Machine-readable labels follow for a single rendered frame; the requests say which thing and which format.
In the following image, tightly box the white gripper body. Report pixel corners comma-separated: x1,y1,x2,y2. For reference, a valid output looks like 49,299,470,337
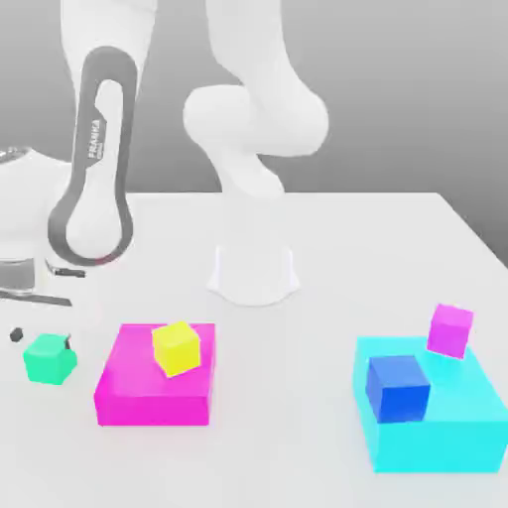
0,284,85,323

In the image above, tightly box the small green cube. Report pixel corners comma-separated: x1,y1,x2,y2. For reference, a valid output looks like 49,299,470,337
22,332,78,387

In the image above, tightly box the small yellow cube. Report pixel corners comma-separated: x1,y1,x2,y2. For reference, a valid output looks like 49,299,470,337
151,319,202,379

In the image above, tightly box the small blue cube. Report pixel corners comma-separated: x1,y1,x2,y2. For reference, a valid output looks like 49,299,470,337
365,354,432,425

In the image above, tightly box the small purple cube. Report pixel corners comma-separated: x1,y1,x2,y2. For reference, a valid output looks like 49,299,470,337
426,303,475,361

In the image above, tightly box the large pink box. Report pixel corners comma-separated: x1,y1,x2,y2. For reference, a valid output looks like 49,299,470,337
93,321,217,429

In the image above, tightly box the large cyan box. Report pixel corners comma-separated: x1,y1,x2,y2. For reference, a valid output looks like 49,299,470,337
351,335,508,474

